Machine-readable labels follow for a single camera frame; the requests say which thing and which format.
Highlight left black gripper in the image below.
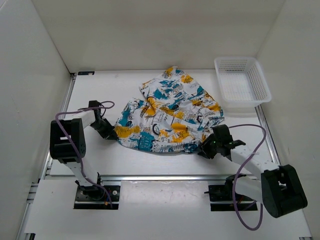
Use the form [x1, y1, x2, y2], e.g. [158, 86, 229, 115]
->
[88, 118, 118, 141]

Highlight colourful printed shorts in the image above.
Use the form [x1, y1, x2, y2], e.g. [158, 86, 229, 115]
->
[115, 66, 225, 154]

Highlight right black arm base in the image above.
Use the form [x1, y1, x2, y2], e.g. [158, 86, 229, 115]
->
[204, 185, 258, 212]

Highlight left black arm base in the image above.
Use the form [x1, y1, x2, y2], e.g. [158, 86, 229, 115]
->
[73, 180, 121, 210]

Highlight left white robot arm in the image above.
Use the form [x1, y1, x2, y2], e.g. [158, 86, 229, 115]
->
[49, 100, 119, 200]

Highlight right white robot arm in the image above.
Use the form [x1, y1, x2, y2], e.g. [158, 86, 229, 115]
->
[199, 124, 308, 218]

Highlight black corner label plate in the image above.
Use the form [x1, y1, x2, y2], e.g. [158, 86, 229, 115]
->
[77, 71, 95, 76]

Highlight white plastic mesh basket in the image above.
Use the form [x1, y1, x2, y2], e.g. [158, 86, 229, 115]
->
[214, 56, 272, 113]

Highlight front aluminium rail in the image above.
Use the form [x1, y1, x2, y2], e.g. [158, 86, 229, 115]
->
[101, 174, 231, 182]

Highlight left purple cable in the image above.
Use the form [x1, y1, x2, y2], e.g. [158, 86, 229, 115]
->
[54, 100, 116, 208]

